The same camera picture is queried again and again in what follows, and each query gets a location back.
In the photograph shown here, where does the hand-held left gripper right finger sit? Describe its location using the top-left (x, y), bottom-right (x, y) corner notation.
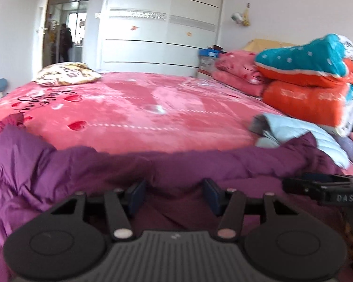
top-left (202, 179), bottom-right (301, 242)

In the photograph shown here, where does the pink patterned folded quilt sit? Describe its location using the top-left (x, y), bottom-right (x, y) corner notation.
top-left (214, 50), bottom-right (272, 85)

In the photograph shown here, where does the purple down jacket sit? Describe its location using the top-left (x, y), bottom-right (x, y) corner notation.
top-left (0, 123), bottom-right (353, 282)

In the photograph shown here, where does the white sliding wardrobe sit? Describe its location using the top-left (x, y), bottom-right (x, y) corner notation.
top-left (98, 0), bottom-right (226, 78)

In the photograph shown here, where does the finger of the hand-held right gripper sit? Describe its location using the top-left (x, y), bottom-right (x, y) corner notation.
top-left (282, 177), bottom-right (323, 197)

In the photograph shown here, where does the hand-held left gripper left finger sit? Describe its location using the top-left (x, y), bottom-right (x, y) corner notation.
top-left (48, 180), bottom-right (148, 242)

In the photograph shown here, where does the open doorway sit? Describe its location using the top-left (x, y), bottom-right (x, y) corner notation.
top-left (40, 0), bottom-right (94, 71)

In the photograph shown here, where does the teal dotted folded quilt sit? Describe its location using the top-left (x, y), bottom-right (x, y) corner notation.
top-left (254, 34), bottom-right (353, 88)

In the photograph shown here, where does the pink plush bed blanket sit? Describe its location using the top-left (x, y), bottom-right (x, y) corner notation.
top-left (0, 71), bottom-right (353, 177)

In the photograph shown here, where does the yellow headboard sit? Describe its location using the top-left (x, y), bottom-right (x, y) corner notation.
top-left (243, 38), bottom-right (298, 52)

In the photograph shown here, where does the plain pink folded quilt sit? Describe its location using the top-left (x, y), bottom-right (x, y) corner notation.
top-left (211, 70), bottom-right (267, 98)

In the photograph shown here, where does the blue lidded storage box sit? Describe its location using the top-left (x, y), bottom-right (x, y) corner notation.
top-left (198, 46), bottom-right (225, 78)

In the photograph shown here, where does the orange folded quilt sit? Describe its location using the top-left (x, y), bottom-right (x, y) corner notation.
top-left (262, 80), bottom-right (353, 128)

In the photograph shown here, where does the light blue down jacket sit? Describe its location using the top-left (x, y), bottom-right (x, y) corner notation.
top-left (249, 114), bottom-right (350, 170)

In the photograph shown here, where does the brown patterned pillow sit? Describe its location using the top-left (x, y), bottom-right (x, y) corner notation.
top-left (32, 62), bottom-right (103, 87)

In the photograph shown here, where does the hanging wall ornament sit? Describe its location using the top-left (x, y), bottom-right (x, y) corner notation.
top-left (231, 2), bottom-right (252, 27)

